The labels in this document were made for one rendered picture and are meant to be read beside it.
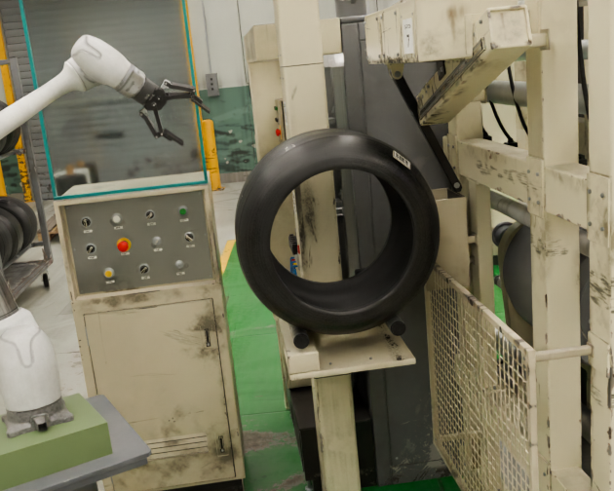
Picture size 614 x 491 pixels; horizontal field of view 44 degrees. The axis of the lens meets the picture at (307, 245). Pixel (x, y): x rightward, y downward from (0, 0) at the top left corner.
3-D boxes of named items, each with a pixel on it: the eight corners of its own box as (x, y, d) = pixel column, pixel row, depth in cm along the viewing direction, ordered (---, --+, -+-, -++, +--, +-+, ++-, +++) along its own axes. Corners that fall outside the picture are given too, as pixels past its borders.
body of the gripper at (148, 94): (130, 102, 225) (156, 120, 229) (146, 80, 222) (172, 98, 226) (130, 93, 231) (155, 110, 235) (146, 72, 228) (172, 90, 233)
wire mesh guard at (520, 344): (433, 442, 271) (421, 254, 254) (438, 442, 271) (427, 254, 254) (535, 620, 184) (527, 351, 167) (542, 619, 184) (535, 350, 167)
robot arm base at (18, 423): (9, 443, 204) (5, 424, 203) (1, 419, 223) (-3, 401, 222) (77, 424, 212) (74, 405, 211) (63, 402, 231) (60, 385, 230)
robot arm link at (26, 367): (6, 417, 208) (-10, 341, 204) (2, 398, 224) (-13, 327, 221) (66, 401, 214) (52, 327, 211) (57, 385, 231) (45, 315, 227)
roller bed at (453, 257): (411, 275, 266) (406, 192, 259) (452, 270, 267) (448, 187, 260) (427, 291, 247) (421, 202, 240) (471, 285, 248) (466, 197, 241)
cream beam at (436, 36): (365, 65, 234) (362, 16, 230) (444, 57, 236) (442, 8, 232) (415, 63, 175) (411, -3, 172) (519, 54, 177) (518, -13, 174)
